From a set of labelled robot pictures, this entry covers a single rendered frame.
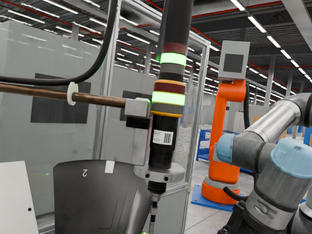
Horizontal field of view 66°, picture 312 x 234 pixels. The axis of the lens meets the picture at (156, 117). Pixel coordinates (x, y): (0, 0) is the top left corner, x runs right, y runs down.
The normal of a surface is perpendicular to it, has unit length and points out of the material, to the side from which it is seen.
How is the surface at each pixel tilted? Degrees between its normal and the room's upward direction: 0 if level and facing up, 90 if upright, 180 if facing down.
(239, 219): 89
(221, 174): 90
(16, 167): 50
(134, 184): 33
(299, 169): 94
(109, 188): 37
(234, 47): 90
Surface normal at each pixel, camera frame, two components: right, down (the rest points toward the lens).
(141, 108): -0.10, 0.04
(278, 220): -0.03, 0.24
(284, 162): -0.75, -0.17
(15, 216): 0.66, -0.54
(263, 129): 0.22, -0.78
